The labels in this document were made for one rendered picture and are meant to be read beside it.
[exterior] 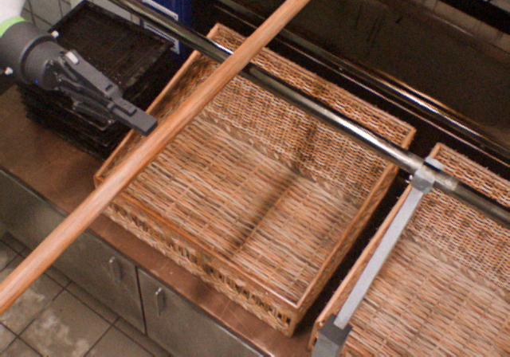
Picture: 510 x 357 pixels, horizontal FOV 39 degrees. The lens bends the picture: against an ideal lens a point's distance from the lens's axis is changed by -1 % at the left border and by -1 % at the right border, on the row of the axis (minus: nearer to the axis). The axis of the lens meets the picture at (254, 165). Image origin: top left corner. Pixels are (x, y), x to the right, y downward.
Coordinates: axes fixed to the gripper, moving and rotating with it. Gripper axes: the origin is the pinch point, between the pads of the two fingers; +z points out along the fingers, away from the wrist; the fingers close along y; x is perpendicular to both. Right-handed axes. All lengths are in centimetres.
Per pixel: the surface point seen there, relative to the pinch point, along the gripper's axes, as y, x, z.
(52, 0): 66, -59, -90
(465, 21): 3, -57, 32
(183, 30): 1.8, -21.6, -7.2
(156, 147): -0.9, 2.9, 6.8
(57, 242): -1.1, 23.9, 6.5
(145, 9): 1.8, -21.6, -16.0
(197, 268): 57, -8, 6
